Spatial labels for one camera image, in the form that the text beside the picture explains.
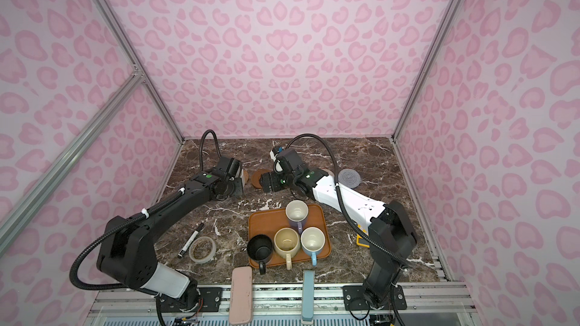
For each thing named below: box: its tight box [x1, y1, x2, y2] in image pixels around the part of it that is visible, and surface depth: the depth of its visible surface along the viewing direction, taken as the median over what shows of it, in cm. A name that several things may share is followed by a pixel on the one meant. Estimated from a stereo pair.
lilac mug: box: [284, 199, 309, 235], surface depth 88 cm
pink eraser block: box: [228, 265, 253, 326], surface depth 73 cm
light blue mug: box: [300, 226, 326, 267], surface depth 80 cm
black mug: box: [246, 233, 274, 276], surface depth 78 cm
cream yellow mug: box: [273, 227, 302, 271], surface depth 79 cm
